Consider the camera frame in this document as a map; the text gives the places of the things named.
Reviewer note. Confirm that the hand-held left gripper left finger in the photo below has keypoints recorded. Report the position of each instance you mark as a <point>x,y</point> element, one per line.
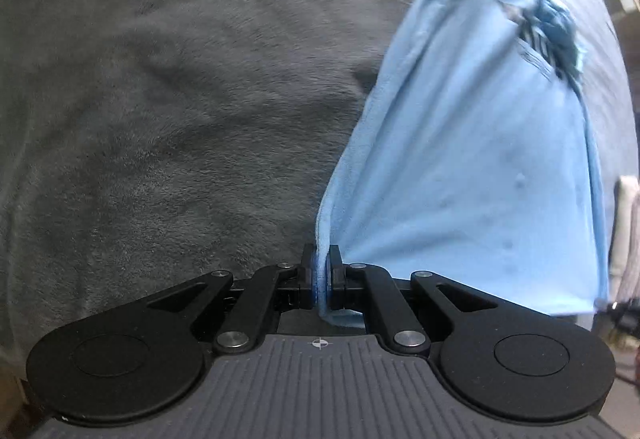
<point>309,279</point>

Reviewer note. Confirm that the light blue t-shirt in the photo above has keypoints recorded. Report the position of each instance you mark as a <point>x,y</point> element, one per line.
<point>475,144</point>

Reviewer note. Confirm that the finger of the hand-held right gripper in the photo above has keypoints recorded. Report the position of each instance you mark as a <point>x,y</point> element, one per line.
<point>620,308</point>

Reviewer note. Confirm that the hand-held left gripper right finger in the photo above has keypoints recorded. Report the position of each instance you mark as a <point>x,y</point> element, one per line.
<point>334,286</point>

